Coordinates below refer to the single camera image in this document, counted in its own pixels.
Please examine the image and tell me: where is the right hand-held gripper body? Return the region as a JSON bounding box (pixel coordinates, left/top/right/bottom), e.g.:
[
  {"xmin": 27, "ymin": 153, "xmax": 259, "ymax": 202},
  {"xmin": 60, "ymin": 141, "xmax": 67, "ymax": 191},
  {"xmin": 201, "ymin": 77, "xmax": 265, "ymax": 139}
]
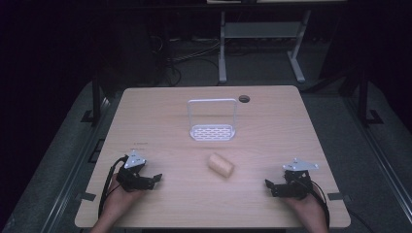
[{"xmin": 271, "ymin": 157, "xmax": 320, "ymax": 200}]

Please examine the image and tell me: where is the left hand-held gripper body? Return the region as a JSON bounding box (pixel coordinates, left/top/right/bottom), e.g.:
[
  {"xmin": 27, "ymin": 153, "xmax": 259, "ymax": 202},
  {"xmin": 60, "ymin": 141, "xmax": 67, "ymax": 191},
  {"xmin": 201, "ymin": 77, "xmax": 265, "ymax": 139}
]
[{"xmin": 116, "ymin": 150, "xmax": 155, "ymax": 192}]

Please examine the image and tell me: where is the beige bread roll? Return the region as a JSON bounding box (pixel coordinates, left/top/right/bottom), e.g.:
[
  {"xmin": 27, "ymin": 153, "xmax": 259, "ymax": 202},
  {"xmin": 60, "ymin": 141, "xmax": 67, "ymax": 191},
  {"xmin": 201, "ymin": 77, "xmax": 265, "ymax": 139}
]
[{"xmin": 207, "ymin": 152, "xmax": 235, "ymax": 179}]

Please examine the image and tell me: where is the white perforated rack with handle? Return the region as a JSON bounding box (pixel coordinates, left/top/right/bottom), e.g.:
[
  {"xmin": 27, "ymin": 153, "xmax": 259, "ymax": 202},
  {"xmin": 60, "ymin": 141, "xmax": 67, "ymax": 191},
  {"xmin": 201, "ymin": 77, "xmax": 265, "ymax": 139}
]
[{"xmin": 187, "ymin": 98, "xmax": 238, "ymax": 142}]

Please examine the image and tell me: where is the person's left hand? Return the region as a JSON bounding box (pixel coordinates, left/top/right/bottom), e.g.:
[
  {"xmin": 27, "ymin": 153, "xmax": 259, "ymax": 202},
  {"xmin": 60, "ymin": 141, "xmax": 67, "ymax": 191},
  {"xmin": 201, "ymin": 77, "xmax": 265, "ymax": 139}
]
[{"xmin": 102, "ymin": 173, "xmax": 147, "ymax": 221}]

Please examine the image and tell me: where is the person's right hand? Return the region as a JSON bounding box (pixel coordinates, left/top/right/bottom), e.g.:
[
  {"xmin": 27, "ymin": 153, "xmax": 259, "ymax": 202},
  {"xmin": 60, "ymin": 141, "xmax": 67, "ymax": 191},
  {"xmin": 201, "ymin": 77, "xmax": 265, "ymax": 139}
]
[{"xmin": 281, "ymin": 183, "xmax": 328, "ymax": 229}]

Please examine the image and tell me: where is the black metal stand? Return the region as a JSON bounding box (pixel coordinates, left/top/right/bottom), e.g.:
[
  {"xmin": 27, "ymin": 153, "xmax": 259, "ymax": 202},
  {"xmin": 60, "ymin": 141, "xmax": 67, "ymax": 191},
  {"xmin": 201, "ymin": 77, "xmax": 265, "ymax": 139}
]
[
  {"xmin": 354, "ymin": 69, "xmax": 385, "ymax": 127},
  {"xmin": 81, "ymin": 72, "xmax": 110, "ymax": 125}
]

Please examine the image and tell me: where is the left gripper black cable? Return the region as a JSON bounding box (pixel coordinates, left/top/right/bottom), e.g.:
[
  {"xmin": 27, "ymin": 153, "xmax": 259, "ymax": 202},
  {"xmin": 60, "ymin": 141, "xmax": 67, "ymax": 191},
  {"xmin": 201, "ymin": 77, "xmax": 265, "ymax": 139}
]
[{"xmin": 97, "ymin": 155, "xmax": 130, "ymax": 218}]

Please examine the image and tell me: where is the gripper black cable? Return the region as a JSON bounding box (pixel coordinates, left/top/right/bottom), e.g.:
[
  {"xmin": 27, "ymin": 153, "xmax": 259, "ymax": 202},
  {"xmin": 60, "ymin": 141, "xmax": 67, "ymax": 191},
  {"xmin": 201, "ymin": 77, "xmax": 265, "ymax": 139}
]
[
  {"xmin": 300, "ymin": 177, "xmax": 331, "ymax": 229},
  {"xmin": 97, "ymin": 155, "xmax": 130, "ymax": 218}
]

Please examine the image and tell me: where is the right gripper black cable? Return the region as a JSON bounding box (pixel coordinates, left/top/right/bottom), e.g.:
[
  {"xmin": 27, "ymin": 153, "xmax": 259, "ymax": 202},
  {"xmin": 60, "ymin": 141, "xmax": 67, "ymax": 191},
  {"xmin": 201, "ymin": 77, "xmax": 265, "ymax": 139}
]
[{"xmin": 300, "ymin": 177, "xmax": 331, "ymax": 229}]

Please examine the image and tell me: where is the bundle of floor cables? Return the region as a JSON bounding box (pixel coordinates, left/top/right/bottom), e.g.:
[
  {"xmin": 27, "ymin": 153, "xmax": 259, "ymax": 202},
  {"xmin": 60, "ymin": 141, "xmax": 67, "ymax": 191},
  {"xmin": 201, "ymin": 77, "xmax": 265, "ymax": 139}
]
[{"xmin": 149, "ymin": 35, "xmax": 224, "ymax": 86}]

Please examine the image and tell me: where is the grey metal desk frame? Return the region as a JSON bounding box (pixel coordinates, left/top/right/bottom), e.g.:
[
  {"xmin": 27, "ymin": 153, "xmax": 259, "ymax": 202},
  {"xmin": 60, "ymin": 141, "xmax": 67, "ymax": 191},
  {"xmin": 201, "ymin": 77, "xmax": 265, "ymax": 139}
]
[{"xmin": 217, "ymin": 9, "xmax": 313, "ymax": 85}]

